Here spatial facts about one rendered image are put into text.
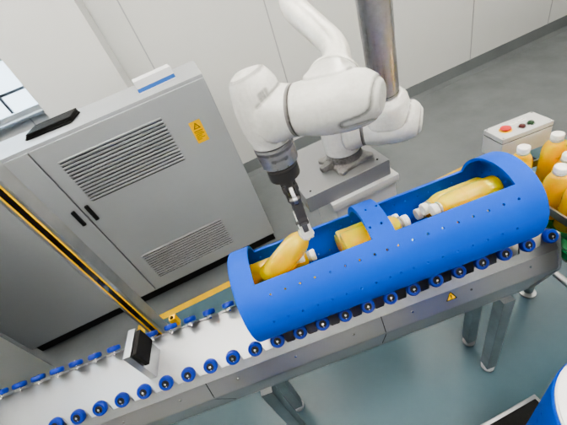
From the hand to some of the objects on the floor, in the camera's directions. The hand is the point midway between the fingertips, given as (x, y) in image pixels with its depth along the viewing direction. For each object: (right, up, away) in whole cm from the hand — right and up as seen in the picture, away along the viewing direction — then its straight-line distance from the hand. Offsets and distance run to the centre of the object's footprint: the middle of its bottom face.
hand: (303, 224), depth 85 cm
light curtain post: (-44, -103, +108) cm, 155 cm away
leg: (+6, -110, +76) cm, 134 cm away
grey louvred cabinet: (-115, -54, +199) cm, 236 cm away
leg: (+3, -102, +86) cm, 134 cm away
